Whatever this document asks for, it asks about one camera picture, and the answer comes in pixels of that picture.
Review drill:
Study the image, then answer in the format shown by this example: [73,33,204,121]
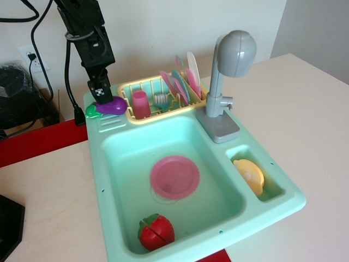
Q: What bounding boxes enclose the red board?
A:
[1,120,88,167]

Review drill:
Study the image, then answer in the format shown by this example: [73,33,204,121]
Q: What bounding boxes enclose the pink plate in rack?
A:
[159,70,189,105]

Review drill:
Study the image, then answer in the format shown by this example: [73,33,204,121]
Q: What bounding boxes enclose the pink toy cup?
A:
[132,91,151,120]

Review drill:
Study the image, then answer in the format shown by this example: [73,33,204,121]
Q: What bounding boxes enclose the white wall outlet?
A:
[17,45,50,73]

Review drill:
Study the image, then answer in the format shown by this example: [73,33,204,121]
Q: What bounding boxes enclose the black power cable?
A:
[0,0,55,102]

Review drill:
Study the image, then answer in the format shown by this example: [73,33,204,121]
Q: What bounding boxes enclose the red toy strawberry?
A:
[137,213,175,251]

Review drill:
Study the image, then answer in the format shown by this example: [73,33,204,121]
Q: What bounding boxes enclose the black bag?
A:
[1,64,59,139]

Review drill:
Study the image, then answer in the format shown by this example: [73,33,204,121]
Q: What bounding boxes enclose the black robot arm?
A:
[56,1,115,105]

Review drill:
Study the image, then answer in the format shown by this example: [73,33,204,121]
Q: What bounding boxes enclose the teal plate in rack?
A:
[171,69,190,105]

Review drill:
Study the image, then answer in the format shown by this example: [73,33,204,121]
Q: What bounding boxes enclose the white plate in rack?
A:
[186,51,201,86]

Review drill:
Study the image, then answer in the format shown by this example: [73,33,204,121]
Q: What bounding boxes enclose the grey toy faucet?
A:
[195,29,257,144]

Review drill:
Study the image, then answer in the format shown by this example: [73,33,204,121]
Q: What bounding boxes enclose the black gooseneck cable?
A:
[64,40,86,127]

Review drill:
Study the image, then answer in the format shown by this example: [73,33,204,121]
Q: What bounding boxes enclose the pink toy plate in basin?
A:
[150,155,200,200]

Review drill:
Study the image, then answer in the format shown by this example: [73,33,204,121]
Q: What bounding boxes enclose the yellow dish rack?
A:
[116,71,208,124]

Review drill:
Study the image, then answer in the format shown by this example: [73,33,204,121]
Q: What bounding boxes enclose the mint green toy sink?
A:
[86,93,306,261]

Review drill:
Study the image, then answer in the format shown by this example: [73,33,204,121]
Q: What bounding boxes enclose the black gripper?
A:
[71,25,115,105]

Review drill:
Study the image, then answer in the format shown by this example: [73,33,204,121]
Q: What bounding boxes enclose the pink utensil in rack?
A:
[175,55,202,99]

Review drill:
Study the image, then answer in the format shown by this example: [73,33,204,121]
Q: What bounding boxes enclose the purple toy eggplant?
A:
[85,96,128,118]

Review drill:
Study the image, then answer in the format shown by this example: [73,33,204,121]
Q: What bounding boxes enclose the black base at left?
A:
[1,195,25,262]

